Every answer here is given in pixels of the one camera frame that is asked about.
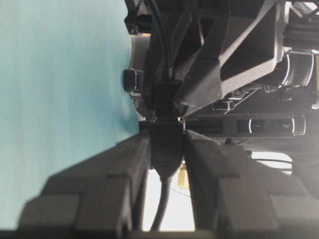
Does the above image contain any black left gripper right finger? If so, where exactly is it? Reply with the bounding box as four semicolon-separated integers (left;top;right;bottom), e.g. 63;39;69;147
184;130;319;232

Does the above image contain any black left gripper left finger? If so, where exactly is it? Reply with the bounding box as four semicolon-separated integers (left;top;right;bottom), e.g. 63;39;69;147
18;130;151;232

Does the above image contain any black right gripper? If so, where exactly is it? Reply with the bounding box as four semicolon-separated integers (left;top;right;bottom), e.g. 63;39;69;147
124;0;286;117

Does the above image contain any black USB cable with plug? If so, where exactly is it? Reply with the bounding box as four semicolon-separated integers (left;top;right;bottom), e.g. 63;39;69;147
148;0;181;120

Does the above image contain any black USB socket extension cable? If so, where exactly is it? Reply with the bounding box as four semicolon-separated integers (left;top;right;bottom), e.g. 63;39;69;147
147;121;186;231

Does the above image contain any black webcam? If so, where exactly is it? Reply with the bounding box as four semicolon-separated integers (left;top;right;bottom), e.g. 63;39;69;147
196;113;306;138

